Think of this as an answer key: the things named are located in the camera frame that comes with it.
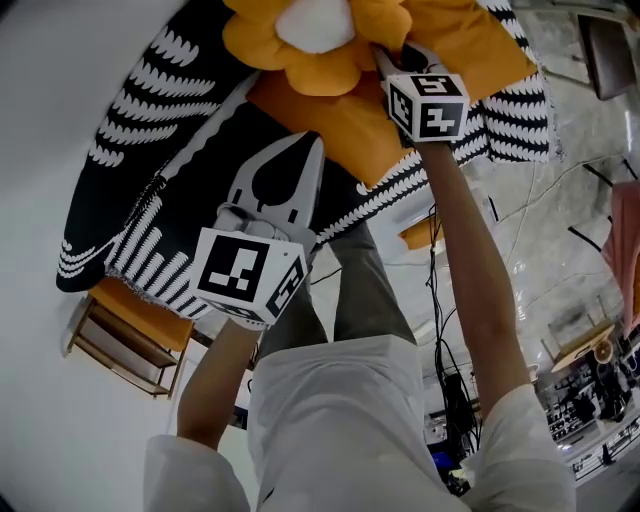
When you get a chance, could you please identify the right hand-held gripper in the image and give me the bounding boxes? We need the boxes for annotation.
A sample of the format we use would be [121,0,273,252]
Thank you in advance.
[372,43,471,147]

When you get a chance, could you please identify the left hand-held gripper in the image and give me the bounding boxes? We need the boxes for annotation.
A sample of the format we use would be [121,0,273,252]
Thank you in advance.
[188,133,326,331]

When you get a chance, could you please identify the orange flower cushion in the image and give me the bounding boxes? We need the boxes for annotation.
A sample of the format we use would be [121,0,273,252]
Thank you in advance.
[221,0,415,97]

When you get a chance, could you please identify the large orange pillow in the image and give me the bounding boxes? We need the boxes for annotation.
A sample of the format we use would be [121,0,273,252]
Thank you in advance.
[246,0,540,191]

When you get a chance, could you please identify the clear plastic storage bin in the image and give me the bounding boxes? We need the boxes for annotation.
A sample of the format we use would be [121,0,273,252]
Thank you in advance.
[384,184,502,266]

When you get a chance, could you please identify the small orange pillow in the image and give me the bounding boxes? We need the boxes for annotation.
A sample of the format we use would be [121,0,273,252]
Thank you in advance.
[399,217,449,254]

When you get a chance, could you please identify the person's left forearm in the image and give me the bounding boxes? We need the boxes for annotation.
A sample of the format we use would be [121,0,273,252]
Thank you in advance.
[175,319,265,451]

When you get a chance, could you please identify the person's right forearm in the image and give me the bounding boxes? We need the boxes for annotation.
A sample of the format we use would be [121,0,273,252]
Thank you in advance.
[418,141,535,422]

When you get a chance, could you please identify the black white patterned blanket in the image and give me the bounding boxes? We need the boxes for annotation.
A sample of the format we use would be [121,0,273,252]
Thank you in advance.
[55,0,551,321]

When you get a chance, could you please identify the person's grey trousers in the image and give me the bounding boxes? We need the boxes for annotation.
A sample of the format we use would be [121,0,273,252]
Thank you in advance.
[257,219,419,359]

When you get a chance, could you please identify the brown chair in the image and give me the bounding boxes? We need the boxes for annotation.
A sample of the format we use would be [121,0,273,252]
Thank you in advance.
[576,13,637,102]

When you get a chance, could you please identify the wooden side table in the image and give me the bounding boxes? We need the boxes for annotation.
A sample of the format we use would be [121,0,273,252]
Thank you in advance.
[62,293,190,401]

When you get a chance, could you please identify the person's white shirt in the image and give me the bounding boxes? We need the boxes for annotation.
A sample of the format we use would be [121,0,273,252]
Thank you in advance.
[144,335,579,512]

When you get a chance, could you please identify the black device with blue screen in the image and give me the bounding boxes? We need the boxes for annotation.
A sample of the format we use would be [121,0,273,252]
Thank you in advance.
[427,447,466,474]

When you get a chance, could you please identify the light wooden table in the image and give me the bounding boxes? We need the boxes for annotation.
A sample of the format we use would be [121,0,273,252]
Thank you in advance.
[549,321,617,375]

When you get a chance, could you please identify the bundle of black cables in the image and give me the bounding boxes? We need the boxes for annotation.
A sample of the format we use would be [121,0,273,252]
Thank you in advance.
[424,202,484,496]

